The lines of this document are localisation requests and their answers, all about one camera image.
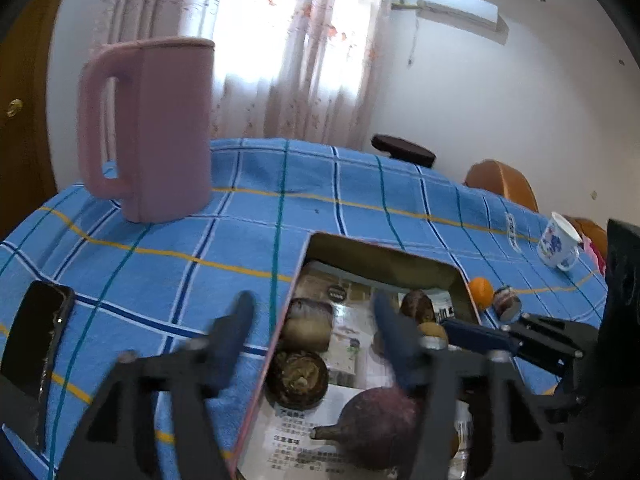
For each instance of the pink floral cloth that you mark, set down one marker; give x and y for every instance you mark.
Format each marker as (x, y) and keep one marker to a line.
(596, 255)

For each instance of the dark round stool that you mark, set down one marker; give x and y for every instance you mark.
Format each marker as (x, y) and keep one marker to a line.
(402, 149)

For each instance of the small orange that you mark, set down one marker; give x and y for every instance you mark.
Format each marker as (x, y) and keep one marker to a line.
(481, 292)

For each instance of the pink electric kettle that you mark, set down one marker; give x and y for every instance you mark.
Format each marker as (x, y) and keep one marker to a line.
(165, 135)

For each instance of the black smartphone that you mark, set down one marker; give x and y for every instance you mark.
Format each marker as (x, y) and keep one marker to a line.
(35, 345)

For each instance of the brass door knob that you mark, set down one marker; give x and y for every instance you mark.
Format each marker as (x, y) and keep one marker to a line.
(14, 108)

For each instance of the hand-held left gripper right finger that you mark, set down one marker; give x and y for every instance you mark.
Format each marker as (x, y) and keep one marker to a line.
(395, 340)

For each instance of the pink metal tin box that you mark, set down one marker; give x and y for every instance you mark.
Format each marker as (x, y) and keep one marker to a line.
(380, 257)

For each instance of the orange-brown chair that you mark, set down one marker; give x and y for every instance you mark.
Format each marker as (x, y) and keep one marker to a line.
(500, 185)

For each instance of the small tan longan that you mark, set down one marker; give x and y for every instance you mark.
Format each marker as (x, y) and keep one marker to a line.
(432, 331)

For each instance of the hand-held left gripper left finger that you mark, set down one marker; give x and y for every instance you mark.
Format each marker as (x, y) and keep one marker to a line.
(235, 325)

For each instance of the white wall air conditioner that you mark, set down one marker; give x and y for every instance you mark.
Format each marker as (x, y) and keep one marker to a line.
(460, 5)

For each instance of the wooden door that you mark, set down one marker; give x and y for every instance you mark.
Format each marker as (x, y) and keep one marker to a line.
(25, 60)

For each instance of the small dark-lid jar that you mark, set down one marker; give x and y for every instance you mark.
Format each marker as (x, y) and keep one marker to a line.
(507, 302)

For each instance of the floral sheer curtain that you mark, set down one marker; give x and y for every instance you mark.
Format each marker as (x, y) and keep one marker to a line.
(280, 60)

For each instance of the printed paper leaflet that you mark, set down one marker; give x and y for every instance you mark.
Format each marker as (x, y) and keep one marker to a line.
(345, 322)

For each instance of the purple round fruit with stem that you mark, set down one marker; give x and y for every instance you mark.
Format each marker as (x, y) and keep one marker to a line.
(380, 430)

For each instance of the dark brown mangosteen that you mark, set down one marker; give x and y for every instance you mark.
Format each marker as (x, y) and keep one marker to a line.
(417, 306)
(297, 372)

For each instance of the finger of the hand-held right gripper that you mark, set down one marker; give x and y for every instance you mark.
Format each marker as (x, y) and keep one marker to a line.
(472, 334)

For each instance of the white mug with blue print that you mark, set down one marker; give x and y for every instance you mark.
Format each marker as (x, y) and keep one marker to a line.
(557, 244)

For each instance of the blue plaid tablecloth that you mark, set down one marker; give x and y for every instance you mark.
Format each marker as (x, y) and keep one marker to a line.
(150, 270)

